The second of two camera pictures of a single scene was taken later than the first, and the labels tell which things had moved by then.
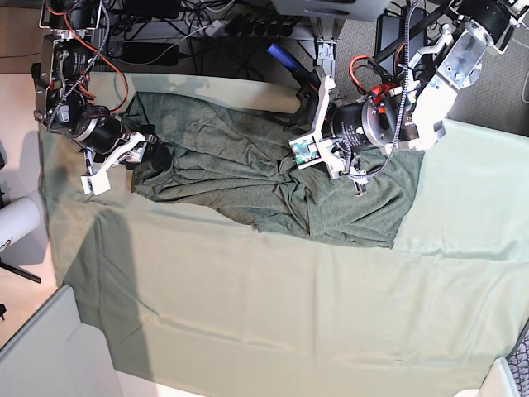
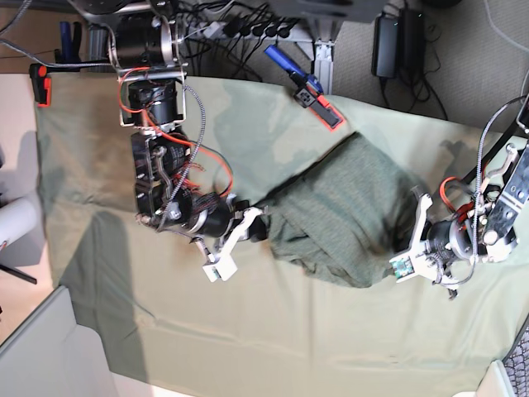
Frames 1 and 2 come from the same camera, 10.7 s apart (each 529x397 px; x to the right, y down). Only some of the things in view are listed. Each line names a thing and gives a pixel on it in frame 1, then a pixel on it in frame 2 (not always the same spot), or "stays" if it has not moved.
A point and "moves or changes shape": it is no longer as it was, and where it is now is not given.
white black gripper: [141, 145] -> [219, 226]
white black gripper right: [344, 135] -> [440, 248]
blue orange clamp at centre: [306, 77] stays
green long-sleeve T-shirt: [236, 157] moves or changes shape
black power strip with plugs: [241, 25] stays
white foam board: [55, 355] stays
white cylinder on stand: [17, 219] stays
